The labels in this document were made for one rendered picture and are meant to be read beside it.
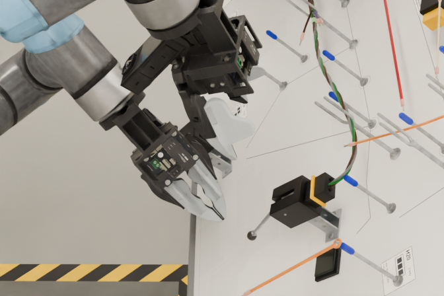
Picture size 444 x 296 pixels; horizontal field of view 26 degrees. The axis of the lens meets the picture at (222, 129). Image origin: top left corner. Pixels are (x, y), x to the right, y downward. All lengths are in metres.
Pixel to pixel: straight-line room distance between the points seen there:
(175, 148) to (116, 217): 1.60
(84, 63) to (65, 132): 1.88
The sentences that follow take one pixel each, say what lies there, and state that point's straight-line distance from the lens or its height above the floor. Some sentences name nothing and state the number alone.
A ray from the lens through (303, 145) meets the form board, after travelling 1.46.
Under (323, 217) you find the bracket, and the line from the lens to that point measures 1.30.
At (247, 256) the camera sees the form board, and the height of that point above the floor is 0.96.
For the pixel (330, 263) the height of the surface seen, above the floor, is 1.09.
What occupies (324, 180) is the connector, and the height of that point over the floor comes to 1.19.
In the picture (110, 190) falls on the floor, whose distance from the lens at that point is 2.88.
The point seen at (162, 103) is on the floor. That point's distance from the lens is 3.16.
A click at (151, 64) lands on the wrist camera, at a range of 1.06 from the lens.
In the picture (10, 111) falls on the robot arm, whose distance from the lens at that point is 1.26.
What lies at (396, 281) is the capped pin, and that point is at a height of 1.16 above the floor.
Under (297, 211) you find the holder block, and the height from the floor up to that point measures 1.14.
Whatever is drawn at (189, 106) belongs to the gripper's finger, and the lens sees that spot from 1.05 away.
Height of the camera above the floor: 2.05
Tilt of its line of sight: 42 degrees down
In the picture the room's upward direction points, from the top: straight up
